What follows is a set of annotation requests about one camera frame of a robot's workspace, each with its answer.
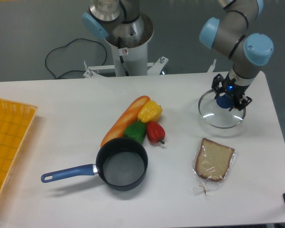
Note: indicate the bread slice in plastic wrap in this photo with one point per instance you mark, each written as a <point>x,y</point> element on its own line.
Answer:
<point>211,165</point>

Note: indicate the red toy bell pepper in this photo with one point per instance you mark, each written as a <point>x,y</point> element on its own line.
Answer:
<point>155,132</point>

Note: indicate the glass lid blue knob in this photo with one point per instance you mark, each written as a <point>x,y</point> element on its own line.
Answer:
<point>219,112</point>

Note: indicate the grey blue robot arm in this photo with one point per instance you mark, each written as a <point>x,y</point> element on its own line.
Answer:
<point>226,36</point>

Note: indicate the yellow toy bell pepper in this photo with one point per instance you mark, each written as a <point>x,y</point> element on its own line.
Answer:
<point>151,111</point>

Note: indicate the yellow woven basket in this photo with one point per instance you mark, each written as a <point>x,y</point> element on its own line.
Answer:
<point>16,119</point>

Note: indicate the green toy bell pepper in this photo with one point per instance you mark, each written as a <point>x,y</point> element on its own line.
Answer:
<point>136,131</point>

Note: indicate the black saucepan blue handle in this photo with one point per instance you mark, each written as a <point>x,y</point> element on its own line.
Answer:
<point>121,163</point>

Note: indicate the orange toy baguette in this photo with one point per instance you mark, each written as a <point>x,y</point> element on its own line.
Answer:
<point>129,116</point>

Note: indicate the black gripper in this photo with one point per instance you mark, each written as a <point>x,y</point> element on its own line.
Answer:
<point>234,94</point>

